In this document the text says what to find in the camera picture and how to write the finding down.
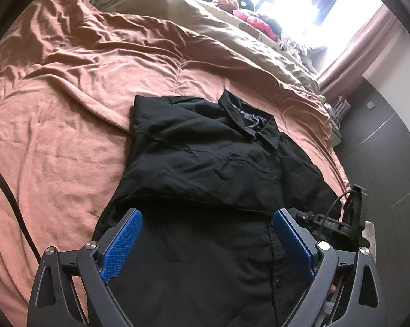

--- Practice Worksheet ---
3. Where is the beige duvet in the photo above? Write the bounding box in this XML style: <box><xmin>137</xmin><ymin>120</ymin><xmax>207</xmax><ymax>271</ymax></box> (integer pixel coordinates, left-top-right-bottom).
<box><xmin>91</xmin><ymin>0</ymin><xmax>323</xmax><ymax>96</ymax></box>

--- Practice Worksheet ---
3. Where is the black cable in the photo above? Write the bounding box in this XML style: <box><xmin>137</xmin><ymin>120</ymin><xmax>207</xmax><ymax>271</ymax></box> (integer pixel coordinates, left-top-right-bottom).
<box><xmin>0</xmin><ymin>158</ymin><xmax>42</xmax><ymax>263</ymax></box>

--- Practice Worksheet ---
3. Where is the white storage rack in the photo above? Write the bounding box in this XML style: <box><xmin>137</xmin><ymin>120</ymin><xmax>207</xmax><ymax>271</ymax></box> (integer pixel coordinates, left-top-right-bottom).
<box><xmin>322</xmin><ymin>91</ymin><xmax>350</xmax><ymax>145</ymax></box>

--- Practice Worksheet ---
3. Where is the pink curtain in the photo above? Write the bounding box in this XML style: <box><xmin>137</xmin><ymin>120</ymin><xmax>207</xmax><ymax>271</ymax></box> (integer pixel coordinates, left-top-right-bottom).
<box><xmin>317</xmin><ymin>3</ymin><xmax>403</xmax><ymax>93</ymax></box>

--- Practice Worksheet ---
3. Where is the black collared shirt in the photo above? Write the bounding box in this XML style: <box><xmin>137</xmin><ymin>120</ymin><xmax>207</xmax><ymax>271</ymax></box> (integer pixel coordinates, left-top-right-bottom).
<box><xmin>92</xmin><ymin>89</ymin><xmax>343</xmax><ymax>327</ymax></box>

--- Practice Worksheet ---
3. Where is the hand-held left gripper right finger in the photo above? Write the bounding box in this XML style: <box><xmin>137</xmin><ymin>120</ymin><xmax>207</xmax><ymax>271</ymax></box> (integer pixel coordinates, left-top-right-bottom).
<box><xmin>272</xmin><ymin>208</ymin><xmax>384</xmax><ymax>327</ymax></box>

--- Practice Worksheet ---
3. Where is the grey floral cloth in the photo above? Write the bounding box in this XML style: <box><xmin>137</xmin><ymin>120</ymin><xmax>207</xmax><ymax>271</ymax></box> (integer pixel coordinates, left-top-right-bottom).
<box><xmin>276</xmin><ymin>34</ymin><xmax>319</xmax><ymax>75</ymax></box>

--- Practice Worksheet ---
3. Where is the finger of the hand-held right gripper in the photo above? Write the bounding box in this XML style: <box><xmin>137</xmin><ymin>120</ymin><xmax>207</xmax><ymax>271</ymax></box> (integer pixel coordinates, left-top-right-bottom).
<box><xmin>294</xmin><ymin>210</ymin><xmax>316</xmax><ymax>223</ymax></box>

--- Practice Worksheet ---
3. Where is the salmon pink blanket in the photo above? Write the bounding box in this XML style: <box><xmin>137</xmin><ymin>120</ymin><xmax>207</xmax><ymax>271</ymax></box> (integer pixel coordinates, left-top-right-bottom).
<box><xmin>0</xmin><ymin>0</ymin><xmax>350</xmax><ymax>327</ymax></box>

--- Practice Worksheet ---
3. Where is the cream bed sheet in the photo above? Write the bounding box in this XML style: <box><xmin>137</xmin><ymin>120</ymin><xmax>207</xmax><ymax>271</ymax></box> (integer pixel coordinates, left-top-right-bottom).
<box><xmin>361</xmin><ymin>221</ymin><xmax>376</xmax><ymax>244</ymax></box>

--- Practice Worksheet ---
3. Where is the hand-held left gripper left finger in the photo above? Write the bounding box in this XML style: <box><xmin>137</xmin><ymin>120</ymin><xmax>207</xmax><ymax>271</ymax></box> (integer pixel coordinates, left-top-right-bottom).
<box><xmin>27</xmin><ymin>208</ymin><xmax>144</xmax><ymax>327</ymax></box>

